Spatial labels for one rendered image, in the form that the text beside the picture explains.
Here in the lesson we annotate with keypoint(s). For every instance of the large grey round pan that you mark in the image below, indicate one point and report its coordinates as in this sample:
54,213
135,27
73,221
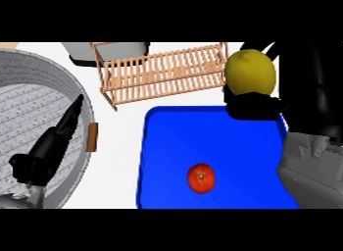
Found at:
20,124

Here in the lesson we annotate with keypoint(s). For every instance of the wooden tiered shelf rack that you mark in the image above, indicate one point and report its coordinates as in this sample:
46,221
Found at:
162,72

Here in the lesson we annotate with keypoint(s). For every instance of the red tomato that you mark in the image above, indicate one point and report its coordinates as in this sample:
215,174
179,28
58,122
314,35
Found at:
202,178

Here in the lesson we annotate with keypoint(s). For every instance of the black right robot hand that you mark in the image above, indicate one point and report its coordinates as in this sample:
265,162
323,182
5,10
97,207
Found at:
314,91

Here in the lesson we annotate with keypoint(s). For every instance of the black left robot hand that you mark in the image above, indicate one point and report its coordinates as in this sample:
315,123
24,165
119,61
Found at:
46,150

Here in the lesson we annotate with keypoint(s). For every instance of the grey and black appliance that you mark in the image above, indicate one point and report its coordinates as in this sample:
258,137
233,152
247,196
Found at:
105,52

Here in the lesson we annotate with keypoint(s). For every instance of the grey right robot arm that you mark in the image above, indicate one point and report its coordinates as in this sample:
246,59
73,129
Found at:
318,173

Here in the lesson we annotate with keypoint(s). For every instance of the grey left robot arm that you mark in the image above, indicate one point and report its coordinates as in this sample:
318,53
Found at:
20,198

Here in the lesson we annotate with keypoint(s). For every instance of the blue tray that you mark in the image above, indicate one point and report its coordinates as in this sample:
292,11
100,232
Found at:
212,157

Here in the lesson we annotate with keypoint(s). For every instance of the yellow lemon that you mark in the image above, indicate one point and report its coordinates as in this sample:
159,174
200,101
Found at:
250,72

